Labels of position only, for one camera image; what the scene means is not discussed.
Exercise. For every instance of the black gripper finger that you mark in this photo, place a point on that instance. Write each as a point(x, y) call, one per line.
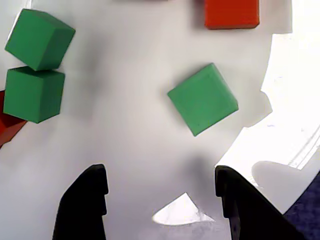
point(82, 212)
point(250, 220)

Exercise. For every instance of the red cube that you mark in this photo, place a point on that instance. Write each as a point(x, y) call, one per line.
point(231, 13)
point(10, 130)

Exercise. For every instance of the white round plate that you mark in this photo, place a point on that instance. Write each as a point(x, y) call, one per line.
point(125, 100)

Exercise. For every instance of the blue knit tablecloth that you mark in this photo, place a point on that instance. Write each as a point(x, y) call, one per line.
point(306, 215)

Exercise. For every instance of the green cube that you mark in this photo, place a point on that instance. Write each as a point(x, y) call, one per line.
point(202, 100)
point(40, 40)
point(33, 95)

